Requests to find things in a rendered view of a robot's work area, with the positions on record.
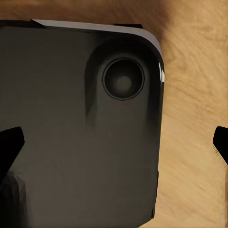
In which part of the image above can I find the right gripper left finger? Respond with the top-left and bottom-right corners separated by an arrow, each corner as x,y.
0,126 -> 25,183

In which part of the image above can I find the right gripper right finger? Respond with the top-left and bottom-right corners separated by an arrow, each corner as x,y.
213,126 -> 228,164

